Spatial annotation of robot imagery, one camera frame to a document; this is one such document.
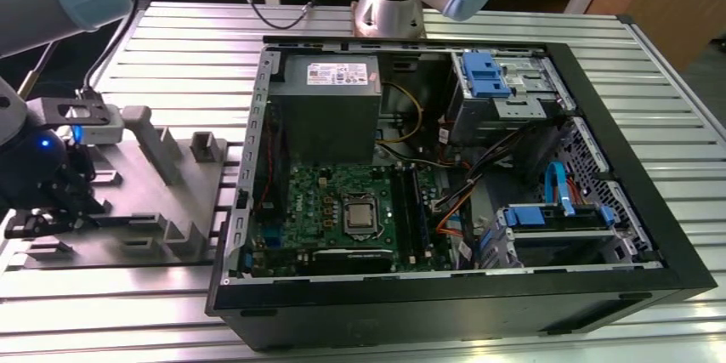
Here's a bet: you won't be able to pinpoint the orange wires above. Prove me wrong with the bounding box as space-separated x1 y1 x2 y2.
435 209 475 237

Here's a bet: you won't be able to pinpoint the thick black camera cable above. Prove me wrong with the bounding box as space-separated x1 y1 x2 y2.
76 0 142 100

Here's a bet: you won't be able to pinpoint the grey power supply unit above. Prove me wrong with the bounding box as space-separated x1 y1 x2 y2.
268 54 381 164

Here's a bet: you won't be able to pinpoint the blue data cable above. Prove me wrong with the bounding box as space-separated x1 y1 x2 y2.
541 162 579 216

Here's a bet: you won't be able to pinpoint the green motherboard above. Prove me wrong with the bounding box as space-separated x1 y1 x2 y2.
248 162 455 274

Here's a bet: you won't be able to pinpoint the hard disk in blue carrier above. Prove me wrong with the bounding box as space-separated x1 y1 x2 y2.
497 203 616 236

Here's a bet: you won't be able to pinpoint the black RAM slot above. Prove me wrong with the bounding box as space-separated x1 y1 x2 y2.
389 162 419 262

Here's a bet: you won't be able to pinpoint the thin red wire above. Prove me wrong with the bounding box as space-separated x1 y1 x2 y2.
257 122 288 213

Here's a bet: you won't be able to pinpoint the metal socket cover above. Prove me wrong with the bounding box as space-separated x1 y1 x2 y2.
337 193 388 241

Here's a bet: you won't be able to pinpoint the metal drive cage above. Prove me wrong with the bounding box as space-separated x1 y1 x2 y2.
445 50 571 145

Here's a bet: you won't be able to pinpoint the silver CPU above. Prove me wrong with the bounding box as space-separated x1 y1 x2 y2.
344 203 379 229

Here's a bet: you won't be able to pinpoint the black PC case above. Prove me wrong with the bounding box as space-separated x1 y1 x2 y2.
202 35 719 354

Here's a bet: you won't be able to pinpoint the black camera bracket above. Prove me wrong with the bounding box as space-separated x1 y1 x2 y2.
25 97 112 128

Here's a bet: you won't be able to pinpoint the black wire bundle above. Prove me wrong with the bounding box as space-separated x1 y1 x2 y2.
433 122 563 211

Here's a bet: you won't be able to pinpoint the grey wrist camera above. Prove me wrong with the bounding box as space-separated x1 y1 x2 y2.
60 104 125 145

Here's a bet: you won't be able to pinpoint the thin cable beige plug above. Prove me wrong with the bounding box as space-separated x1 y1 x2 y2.
16 37 57 99

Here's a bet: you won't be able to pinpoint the black graphics card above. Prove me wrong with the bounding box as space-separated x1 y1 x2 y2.
309 247 393 275

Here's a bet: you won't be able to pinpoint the yellow power wire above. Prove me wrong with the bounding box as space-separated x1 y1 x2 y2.
376 81 425 145

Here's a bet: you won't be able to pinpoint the blue drive bay carrier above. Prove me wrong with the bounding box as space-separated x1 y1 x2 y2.
461 52 515 100

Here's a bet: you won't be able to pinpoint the grey parts rack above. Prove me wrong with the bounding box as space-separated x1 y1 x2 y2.
4 105 245 270

